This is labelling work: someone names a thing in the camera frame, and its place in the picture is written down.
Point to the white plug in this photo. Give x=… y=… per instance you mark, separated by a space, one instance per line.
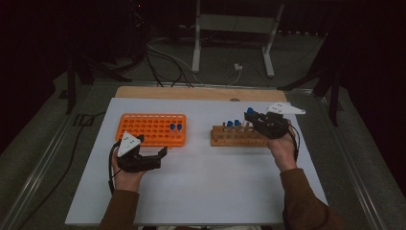
x=238 y=66

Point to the orange plastic test tube rack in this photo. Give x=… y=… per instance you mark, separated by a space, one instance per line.
x=150 y=123

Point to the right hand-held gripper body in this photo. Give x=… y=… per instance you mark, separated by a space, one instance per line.
x=271 y=126

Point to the black tripod stand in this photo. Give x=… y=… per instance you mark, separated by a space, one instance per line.
x=71 y=89
x=334 y=102

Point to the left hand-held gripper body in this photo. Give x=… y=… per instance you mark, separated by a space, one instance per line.
x=137 y=163

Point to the wooden test tube rack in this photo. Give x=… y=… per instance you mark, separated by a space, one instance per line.
x=230 y=139

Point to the person's left hand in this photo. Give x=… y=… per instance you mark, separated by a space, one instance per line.
x=127 y=180

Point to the grey metal stand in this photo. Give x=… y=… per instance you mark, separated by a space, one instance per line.
x=236 y=23

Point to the metal floor rail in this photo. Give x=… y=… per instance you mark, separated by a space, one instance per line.
x=41 y=163
x=351 y=166

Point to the white table mat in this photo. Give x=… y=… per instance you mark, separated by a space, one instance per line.
x=198 y=179

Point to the person's right hand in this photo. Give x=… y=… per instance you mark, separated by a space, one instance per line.
x=284 y=153

